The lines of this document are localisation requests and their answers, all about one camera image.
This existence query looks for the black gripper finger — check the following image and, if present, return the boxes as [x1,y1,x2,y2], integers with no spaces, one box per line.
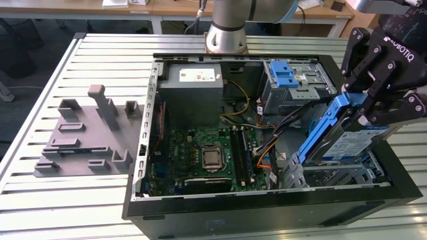
[339,26,407,111]
[358,90,427,126]

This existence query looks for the hard disk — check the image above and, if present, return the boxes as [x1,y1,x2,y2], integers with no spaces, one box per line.
[297,92,391,167]

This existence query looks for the metal disk bay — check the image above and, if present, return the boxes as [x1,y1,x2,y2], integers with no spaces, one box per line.
[279,149,391,190]

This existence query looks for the blue drive latch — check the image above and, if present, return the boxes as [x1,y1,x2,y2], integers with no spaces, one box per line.
[270,60,301,88]

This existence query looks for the metal optical drive cage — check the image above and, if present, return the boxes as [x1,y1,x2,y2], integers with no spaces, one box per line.
[259,59,338,116]

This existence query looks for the black RAM slot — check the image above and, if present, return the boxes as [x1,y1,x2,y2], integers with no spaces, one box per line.
[230,126,247,187]

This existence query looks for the grey power supply unit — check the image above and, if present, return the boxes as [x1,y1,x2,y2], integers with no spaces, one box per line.
[157,62,226,128]

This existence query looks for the silver CPU in socket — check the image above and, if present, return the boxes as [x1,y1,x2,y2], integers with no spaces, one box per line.
[199,143,226,173]

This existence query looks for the green motherboard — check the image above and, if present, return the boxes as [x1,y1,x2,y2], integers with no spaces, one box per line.
[146,126,271,196]

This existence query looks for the black graphics card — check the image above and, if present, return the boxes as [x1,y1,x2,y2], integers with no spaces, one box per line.
[182,176,234,195]

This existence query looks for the black open PC case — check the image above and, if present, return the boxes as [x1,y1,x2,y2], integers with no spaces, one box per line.
[121,52,425,240]

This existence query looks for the white box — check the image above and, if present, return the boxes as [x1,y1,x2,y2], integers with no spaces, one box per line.
[102,0,130,10]

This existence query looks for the grey parts rack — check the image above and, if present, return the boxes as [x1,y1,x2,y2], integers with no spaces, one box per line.
[33,84,147,179]

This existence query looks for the wooden desk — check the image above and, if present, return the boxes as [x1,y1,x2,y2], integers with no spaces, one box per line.
[0,0,355,38]

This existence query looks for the green RAM stick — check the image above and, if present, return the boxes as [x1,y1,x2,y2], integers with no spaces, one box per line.
[57,149,105,154]

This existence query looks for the black wire bundle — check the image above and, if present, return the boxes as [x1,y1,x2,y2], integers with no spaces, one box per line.
[257,96,335,156]

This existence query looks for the yellow power wires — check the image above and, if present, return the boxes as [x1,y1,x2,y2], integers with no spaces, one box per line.
[222,79,251,117]

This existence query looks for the orange yellow wire bundle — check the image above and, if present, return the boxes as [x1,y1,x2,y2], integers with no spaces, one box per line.
[255,139,282,171]

